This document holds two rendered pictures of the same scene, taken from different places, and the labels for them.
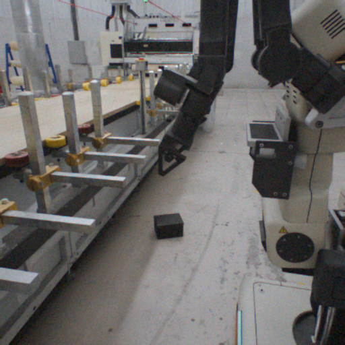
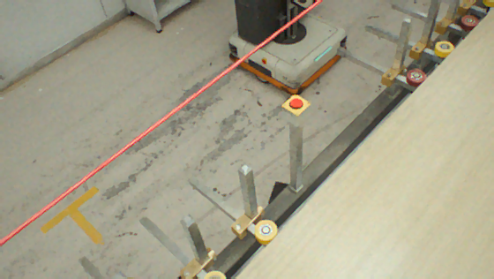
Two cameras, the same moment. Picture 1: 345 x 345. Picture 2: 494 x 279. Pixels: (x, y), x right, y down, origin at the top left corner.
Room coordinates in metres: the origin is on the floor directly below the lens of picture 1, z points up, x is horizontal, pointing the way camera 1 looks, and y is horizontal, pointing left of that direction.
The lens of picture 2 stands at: (3.11, 0.67, 2.30)
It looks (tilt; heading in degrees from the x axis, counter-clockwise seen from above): 51 degrees down; 217
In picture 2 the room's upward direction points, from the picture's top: 7 degrees counter-clockwise
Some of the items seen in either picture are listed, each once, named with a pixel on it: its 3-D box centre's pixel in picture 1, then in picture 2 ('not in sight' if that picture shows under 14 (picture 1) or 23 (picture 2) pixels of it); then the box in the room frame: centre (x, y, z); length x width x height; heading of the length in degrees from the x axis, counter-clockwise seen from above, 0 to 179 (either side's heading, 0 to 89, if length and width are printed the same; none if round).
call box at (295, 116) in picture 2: (141, 65); (295, 111); (2.20, 0.21, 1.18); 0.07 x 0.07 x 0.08; 78
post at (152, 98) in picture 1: (152, 102); (250, 205); (2.46, 0.15, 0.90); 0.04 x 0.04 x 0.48; 78
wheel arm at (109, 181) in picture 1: (68, 178); (429, 18); (1.01, 0.38, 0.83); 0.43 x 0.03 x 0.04; 78
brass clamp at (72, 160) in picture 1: (78, 156); (421, 48); (1.26, 0.41, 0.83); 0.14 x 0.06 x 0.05; 168
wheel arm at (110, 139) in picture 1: (118, 141); (376, 68); (1.50, 0.27, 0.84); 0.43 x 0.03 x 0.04; 78
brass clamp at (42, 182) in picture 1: (44, 177); (446, 23); (1.01, 0.47, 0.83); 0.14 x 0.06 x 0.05; 168
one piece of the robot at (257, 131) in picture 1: (273, 147); not in sight; (0.86, -0.30, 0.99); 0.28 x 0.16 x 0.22; 168
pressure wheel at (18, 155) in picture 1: (19, 168); (467, 29); (1.06, 0.57, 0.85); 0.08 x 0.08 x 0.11
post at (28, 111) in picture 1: (37, 162); (452, 10); (0.99, 0.47, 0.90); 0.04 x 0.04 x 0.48; 78
